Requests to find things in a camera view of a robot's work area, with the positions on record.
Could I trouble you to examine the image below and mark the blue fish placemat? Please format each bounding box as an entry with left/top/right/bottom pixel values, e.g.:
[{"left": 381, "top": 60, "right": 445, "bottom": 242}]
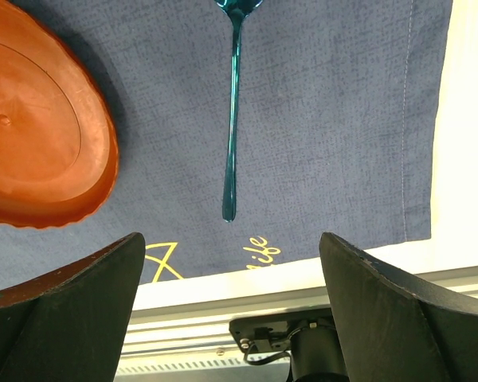
[{"left": 0, "top": 1, "right": 452, "bottom": 290}]

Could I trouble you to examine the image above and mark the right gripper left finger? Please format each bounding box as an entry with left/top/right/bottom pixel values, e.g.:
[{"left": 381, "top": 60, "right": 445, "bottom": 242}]
[{"left": 0, "top": 232, "right": 146, "bottom": 381}]

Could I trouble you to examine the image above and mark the slotted cable duct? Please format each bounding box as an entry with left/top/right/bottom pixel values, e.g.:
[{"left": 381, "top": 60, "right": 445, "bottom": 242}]
[{"left": 115, "top": 356, "right": 296, "bottom": 377}]

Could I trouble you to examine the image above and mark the aluminium mounting rail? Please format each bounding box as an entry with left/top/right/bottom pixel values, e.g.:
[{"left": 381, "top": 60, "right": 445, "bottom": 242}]
[{"left": 119, "top": 264, "right": 478, "bottom": 369}]

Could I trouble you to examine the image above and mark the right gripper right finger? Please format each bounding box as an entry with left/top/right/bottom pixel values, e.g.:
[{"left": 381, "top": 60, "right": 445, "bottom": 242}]
[{"left": 319, "top": 232, "right": 478, "bottom": 381}]

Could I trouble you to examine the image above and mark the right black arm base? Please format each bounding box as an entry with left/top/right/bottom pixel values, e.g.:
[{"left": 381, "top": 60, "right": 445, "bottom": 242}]
[{"left": 229, "top": 307, "right": 349, "bottom": 381}]

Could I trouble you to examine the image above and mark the blue metal spoon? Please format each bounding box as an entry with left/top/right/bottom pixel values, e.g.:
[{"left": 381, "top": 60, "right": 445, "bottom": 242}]
[{"left": 216, "top": 0, "right": 264, "bottom": 222}]

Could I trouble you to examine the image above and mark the red plate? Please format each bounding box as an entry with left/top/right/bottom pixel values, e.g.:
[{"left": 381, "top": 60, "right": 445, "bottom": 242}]
[{"left": 0, "top": 1, "right": 119, "bottom": 229}]

